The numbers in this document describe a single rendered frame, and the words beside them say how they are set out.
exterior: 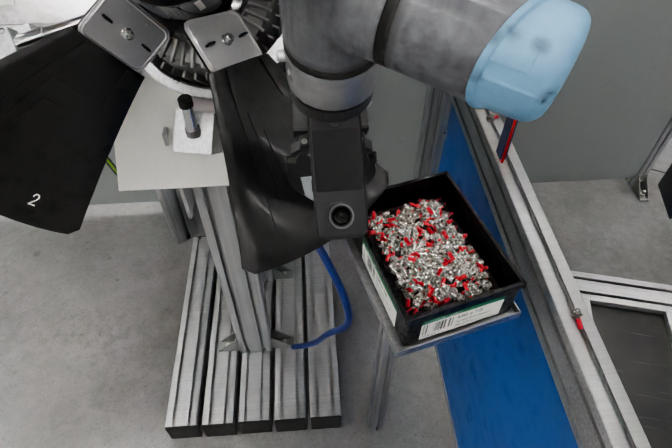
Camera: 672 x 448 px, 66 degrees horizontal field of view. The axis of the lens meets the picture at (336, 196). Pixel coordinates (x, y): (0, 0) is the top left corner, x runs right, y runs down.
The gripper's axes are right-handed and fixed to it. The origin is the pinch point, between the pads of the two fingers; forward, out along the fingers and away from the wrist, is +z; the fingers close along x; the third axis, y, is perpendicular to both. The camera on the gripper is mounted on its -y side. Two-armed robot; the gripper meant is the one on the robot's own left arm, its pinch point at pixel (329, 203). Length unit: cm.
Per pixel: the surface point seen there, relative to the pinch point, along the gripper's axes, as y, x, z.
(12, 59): 12.9, 32.2, -11.4
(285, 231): -3.2, 5.2, -0.1
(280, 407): -15, 12, 90
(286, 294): 17, 11, 100
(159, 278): 28, 53, 112
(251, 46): 18.5, 8.4, -6.0
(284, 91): 13.4, 4.7, -3.6
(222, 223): 16.3, 19.9, 41.7
